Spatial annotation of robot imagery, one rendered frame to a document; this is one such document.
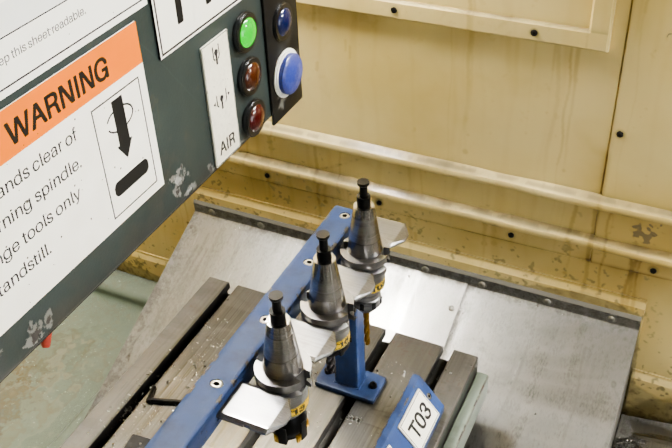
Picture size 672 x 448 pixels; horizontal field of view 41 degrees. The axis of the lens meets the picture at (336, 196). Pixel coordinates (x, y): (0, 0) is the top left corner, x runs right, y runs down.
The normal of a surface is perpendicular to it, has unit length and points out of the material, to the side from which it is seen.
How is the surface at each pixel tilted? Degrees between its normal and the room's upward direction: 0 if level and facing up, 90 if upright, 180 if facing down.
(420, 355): 0
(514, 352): 24
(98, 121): 90
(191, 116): 90
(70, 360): 0
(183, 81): 90
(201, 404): 0
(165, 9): 90
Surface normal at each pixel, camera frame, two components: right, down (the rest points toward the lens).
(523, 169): -0.43, 0.54
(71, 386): -0.04, -0.81
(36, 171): 0.90, 0.22
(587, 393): -0.21, -0.52
